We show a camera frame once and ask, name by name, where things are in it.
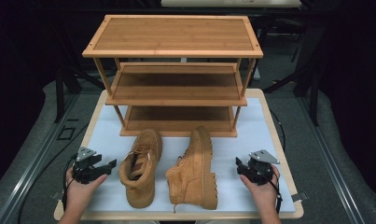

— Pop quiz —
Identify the black floor cable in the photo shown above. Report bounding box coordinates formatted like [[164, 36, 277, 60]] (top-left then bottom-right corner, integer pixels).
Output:
[[17, 123, 91, 224], [269, 109, 286, 152]]

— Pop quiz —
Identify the three-tier wooden shoe rack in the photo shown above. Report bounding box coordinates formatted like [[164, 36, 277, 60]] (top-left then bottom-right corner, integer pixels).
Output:
[[81, 14, 264, 138]]

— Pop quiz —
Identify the white table mat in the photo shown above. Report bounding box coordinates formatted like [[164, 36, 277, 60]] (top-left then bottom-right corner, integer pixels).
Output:
[[86, 97, 297, 213]]

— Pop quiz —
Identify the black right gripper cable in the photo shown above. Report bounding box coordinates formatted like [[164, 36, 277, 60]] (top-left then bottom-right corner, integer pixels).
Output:
[[268, 172, 284, 215]]

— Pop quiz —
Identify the pale background table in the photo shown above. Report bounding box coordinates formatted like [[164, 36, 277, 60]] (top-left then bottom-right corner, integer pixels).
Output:
[[160, 0, 302, 8]]

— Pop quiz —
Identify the black metal stand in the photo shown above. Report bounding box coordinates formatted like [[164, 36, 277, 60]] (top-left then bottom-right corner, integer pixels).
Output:
[[51, 18, 106, 124], [262, 29, 321, 127]]

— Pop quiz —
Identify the person's left hand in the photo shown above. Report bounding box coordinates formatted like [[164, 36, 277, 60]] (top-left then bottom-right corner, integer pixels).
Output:
[[63, 167, 108, 216]]

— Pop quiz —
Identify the aluminium floor rail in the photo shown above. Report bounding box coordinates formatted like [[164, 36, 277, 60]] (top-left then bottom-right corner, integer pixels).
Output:
[[0, 94, 79, 224], [297, 94, 367, 224]]

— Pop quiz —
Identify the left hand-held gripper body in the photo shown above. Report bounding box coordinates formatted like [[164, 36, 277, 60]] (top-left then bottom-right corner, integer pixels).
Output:
[[71, 147, 106, 185]]

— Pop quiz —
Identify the person's right hand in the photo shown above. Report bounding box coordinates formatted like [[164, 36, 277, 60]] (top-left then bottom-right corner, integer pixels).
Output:
[[240, 165, 282, 216]]

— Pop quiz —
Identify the tan suede boot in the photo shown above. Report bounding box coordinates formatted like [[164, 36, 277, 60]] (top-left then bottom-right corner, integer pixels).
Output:
[[165, 125, 219, 215], [118, 128, 163, 210]]

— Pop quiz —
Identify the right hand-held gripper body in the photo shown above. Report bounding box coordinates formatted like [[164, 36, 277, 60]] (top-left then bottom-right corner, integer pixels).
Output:
[[244, 149, 281, 187]]

